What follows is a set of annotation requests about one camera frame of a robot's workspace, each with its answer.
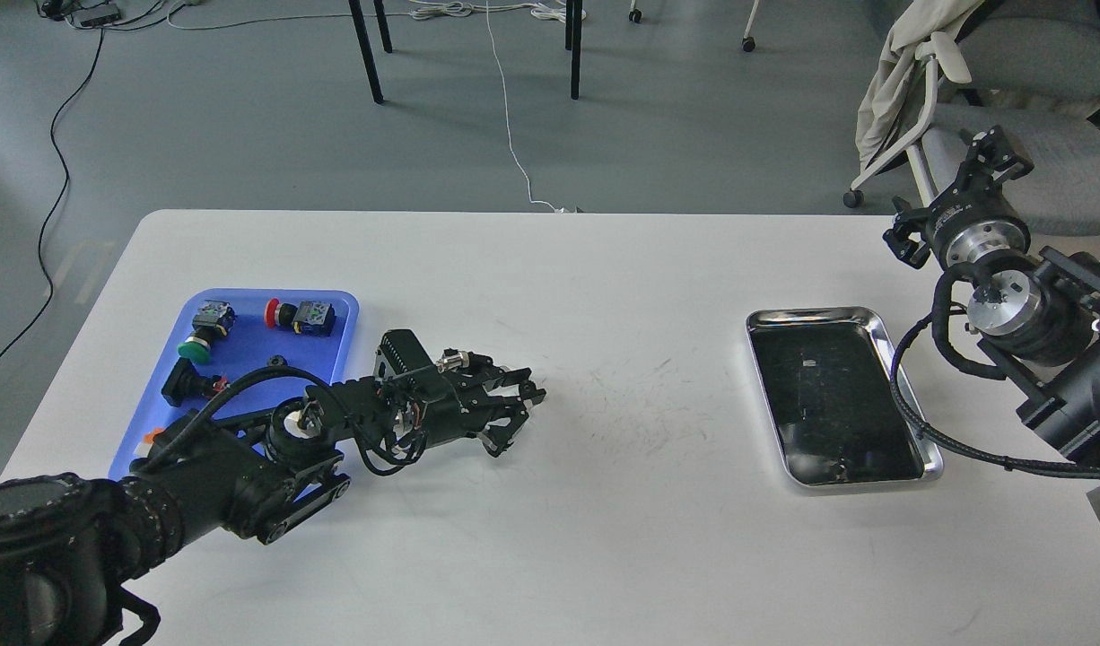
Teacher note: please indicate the grey orange switch block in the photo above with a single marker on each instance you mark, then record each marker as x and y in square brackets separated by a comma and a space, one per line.
[152, 435]

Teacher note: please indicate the blue plastic tray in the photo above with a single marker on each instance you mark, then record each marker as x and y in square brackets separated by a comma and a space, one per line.
[249, 346]

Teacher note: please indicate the black power strip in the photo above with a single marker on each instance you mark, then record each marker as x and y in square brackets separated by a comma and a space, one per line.
[94, 16]

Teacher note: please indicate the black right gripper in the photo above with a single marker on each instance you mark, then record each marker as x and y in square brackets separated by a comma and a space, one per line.
[975, 219]

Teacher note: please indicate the black table leg left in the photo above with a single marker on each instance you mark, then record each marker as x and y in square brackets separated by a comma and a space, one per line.
[362, 34]

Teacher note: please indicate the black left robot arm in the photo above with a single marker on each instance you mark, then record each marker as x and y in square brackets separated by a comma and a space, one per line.
[257, 460]

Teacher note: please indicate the grey office chair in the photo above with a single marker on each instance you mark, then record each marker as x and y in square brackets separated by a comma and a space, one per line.
[1032, 67]

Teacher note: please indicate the black table leg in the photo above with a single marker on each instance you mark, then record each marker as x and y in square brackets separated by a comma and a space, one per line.
[362, 34]
[573, 16]

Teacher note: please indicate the black table leg right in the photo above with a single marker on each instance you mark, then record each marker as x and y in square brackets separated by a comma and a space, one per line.
[573, 16]

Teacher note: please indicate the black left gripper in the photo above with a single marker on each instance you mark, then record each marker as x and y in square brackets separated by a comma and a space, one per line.
[438, 407]

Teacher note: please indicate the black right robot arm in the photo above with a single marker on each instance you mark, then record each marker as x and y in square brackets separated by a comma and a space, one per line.
[1000, 314]

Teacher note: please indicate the green push button switch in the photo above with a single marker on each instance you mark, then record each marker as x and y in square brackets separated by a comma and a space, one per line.
[211, 323]

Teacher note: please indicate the steel tray with black mat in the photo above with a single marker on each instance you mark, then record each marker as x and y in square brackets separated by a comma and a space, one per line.
[824, 374]

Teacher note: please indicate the red push button switch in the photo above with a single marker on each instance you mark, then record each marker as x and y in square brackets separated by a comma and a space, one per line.
[307, 318]

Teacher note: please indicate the beige jacket on chair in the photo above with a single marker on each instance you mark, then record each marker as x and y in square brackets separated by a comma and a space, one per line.
[888, 87]

